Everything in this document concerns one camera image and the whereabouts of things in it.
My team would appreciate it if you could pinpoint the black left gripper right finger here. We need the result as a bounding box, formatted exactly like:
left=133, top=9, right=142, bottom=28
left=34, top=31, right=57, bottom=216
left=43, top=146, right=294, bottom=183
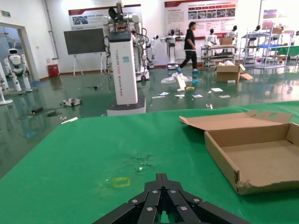
left=162, top=174, right=250, bottom=224

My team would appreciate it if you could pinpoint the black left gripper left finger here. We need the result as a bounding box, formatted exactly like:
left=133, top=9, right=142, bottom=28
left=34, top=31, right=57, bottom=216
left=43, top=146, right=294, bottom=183
left=93, top=174, right=163, bottom=224

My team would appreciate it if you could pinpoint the torn-edged open cardboard box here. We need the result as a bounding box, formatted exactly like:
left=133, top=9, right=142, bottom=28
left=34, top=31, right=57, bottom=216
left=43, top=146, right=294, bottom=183
left=179, top=110, right=299, bottom=196

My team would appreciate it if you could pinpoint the closed cardboard box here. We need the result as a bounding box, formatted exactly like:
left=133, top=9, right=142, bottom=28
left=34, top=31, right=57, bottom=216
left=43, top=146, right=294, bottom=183
left=219, top=37, right=234, bottom=46

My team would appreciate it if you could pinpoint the yellow tape square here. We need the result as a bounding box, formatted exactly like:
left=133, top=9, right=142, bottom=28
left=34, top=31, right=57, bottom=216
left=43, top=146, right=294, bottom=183
left=113, top=176, right=131, bottom=189

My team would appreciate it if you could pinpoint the green tablecloth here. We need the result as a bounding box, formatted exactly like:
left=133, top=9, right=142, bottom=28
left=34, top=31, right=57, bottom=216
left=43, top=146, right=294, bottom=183
left=0, top=100, right=299, bottom=224

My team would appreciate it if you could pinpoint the white strip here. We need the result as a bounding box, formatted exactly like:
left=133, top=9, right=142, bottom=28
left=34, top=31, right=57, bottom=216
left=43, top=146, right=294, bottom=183
left=60, top=116, right=79, bottom=125

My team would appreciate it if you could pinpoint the white device debris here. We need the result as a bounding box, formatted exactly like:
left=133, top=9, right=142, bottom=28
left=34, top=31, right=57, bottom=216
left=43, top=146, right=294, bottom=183
left=60, top=98, right=83, bottom=108

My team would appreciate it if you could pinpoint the white upright carton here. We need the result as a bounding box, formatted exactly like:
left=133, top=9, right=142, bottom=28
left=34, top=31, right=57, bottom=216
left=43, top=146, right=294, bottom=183
left=176, top=75, right=187, bottom=92

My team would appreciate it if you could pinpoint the clear plastic bag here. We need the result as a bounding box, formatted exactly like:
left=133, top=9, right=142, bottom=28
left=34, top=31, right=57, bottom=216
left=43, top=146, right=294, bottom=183
left=160, top=71, right=193, bottom=85

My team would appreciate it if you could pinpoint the white tower robot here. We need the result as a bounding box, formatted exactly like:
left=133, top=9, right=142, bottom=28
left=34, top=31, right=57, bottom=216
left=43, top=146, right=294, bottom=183
left=102, top=0, right=147, bottom=117

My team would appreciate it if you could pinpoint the large open cardboard carton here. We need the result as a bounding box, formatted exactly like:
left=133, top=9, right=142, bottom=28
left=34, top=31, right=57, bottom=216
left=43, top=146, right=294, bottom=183
left=216, top=60, right=254, bottom=83

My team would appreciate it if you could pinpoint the metal workbench rack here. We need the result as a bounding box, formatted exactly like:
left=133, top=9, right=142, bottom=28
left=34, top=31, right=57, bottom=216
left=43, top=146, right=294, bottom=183
left=200, top=44, right=236, bottom=68

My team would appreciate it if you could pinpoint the metal shelf rack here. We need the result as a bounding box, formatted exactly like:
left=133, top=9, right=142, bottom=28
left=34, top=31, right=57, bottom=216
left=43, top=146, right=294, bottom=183
left=240, top=23, right=295, bottom=70

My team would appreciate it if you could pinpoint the person in black shirt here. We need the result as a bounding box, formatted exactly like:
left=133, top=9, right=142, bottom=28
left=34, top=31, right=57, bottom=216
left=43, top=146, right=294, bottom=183
left=174, top=21, right=202, bottom=76

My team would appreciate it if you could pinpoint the black display screen on stand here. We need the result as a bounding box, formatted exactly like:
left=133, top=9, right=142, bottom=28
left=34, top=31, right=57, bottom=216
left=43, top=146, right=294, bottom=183
left=64, top=28, right=107, bottom=75

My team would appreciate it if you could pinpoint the white humanoid robot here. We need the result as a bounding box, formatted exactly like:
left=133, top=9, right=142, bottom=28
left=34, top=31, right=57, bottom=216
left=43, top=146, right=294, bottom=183
left=3, top=48, right=32, bottom=93

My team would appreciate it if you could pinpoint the white pedestal robot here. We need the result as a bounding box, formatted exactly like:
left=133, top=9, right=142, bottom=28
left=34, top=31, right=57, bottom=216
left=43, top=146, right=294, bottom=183
left=161, top=29, right=187, bottom=70

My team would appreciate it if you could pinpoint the grey wall pipe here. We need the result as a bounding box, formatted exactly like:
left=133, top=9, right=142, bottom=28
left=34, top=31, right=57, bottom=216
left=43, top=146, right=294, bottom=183
left=43, top=0, right=59, bottom=61

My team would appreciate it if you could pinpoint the robot photo wall poster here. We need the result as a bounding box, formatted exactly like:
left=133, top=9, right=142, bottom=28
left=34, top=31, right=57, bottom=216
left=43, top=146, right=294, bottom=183
left=68, top=3, right=142, bottom=32

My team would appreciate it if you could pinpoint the red-header info wall poster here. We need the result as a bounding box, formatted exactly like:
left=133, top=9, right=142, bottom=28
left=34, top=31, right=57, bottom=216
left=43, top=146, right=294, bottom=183
left=164, top=0, right=239, bottom=39

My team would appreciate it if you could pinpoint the grey door frame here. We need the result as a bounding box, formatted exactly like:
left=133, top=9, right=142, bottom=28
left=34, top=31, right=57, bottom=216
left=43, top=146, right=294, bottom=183
left=0, top=22, right=39, bottom=81

